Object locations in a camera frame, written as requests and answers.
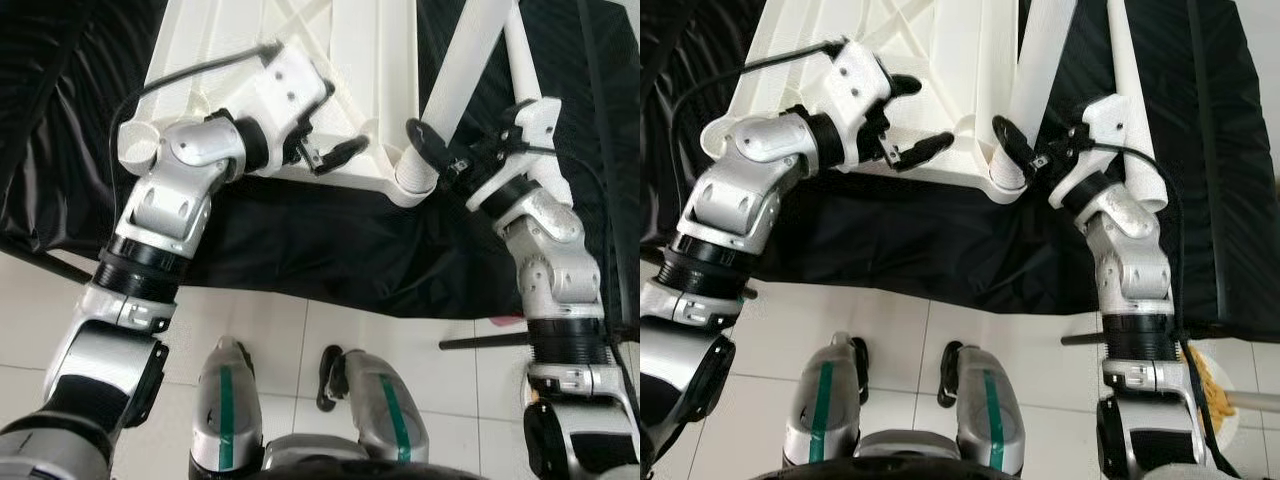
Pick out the white plate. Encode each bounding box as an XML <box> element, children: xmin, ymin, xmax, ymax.
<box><xmin>1185</xmin><ymin>340</ymin><xmax>1241</xmax><ymax>451</ymax></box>

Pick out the silver right robot leg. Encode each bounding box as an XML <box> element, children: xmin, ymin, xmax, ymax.
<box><xmin>318</xmin><ymin>345</ymin><xmax>431</xmax><ymax>464</ymax></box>
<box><xmin>940</xmin><ymin>340</ymin><xmax>1027</xmax><ymax>474</ymax></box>

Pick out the silver robot leg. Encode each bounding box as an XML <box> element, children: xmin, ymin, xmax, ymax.
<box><xmin>318</xmin><ymin>345</ymin><xmax>431</xmax><ymax>464</ymax></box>
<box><xmin>940</xmin><ymin>340</ymin><xmax>1027</xmax><ymax>474</ymax></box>
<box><xmin>783</xmin><ymin>333</ymin><xmax>869</xmax><ymax>469</ymax></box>
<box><xmin>190</xmin><ymin>338</ymin><xmax>266</xmax><ymax>474</ymax></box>

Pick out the black cloth table cover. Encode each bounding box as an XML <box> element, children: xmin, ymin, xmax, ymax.
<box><xmin>640</xmin><ymin>0</ymin><xmax>1280</xmax><ymax>341</ymax></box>
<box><xmin>0</xmin><ymin>0</ymin><xmax>641</xmax><ymax>321</ymax></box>

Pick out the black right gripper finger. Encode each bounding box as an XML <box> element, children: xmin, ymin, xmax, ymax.
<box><xmin>992</xmin><ymin>115</ymin><xmax>1041</xmax><ymax>173</ymax></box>
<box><xmin>405</xmin><ymin>118</ymin><xmax>456</xmax><ymax>176</ymax></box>

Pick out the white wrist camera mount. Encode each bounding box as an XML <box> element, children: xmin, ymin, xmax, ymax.
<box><xmin>1048</xmin><ymin>93</ymin><xmax>1136</xmax><ymax>206</ymax></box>
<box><xmin>225</xmin><ymin>42</ymin><xmax>336</xmax><ymax>161</ymax></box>
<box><xmin>815</xmin><ymin>40</ymin><xmax>896</xmax><ymax>166</ymax></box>
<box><xmin>465</xmin><ymin>97</ymin><xmax>563</xmax><ymax>211</ymax></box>

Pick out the white plastic table leg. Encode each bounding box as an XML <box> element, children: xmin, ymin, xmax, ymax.
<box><xmin>500</xmin><ymin>0</ymin><xmax>576</xmax><ymax>206</ymax></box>
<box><xmin>395</xmin><ymin>0</ymin><xmax>511</xmax><ymax>196</ymax></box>
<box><xmin>990</xmin><ymin>0</ymin><xmax>1081</xmax><ymax>196</ymax></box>
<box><xmin>1105</xmin><ymin>0</ymin><xmax>1169</xmax><ymax>213</ymax></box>

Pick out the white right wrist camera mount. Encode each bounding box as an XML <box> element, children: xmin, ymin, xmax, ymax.
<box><xmin>1048</xmin><ymin>93</ymin><xmax>1136</xmax><ymax>206</ymax></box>
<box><xmin>465</xmin><ymin>97</ymin><xmax>563</xmax><ymax>211</ymax></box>

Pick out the silver left robot leg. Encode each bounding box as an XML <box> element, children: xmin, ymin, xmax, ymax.
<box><xmin>783</xmin><ymin>333</ymin><xmax>869</xmax><ymax>469</ymax></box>
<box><xmin>190</xmin><ymin>338</ymin><xmax>266</xmax><ymax>474</ymax></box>

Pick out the yellow crumpled cloth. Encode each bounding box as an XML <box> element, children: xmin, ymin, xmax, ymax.
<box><xmin>1195</xmin><ymin>350</ymin><xmax>1236</xmax><ymax>431</ymax></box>

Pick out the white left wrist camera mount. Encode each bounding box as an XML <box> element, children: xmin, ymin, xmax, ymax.
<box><xmin>815</xmin><ymin>40</ymin><xmax>896</xmax><ymax>166</ymax></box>
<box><xmin>225</xmin><ymin>42</ymin><xmax>336</xmax><ymax>161</ymax></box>

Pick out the black robot torso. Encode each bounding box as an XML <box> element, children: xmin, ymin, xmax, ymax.
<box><xmin>255</xmin><ymin>437</ymin><xmax>531</xmax><ymax>480</ymax></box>
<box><xmin>755</xmin><ymin>440</ymin><xmax>1101</xmax><ymax>480</ymax></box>

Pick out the white plastic table top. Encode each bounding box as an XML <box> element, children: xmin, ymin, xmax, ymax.
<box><xmin>700</xmin><ymin>0</ymin><xmax>1031</xmax><ymax>206</ymax></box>
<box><xmin>118</xmin><ymin>0</ymin><xmax>441</xmax><ymax>208</ymax></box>

